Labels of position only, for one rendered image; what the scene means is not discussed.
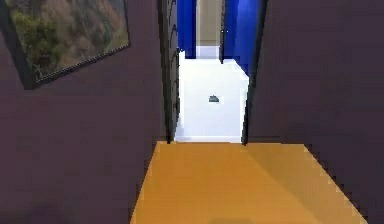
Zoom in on black room door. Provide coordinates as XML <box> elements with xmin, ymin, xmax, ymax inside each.
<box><xmin>157</xmin><ymin>0</ymin><xmax>181</xmax><ymax>145</ymax></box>
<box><xmin>218</xmin><ymin>0</ymin><xmax>229</xmax><ymax>65</ymax></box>

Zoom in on black framed landscape picture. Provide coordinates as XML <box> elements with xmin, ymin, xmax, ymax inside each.
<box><xmin>0</xmin><ymin>0</ymin><xmax>131</xmax><ymax>91</ymax></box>

